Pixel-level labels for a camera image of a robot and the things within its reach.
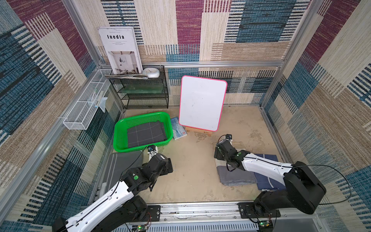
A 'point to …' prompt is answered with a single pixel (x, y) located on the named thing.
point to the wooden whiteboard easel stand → (208, 132)
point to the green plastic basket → (120, 134)
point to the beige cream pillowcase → (219, 162)
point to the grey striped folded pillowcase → (117, 164)
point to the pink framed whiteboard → (201, 102)
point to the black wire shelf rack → (141, 88)
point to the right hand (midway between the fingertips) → (220, 150)
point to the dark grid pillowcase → (146, 134)
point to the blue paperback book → (178, 131)
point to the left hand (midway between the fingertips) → (164, 162)
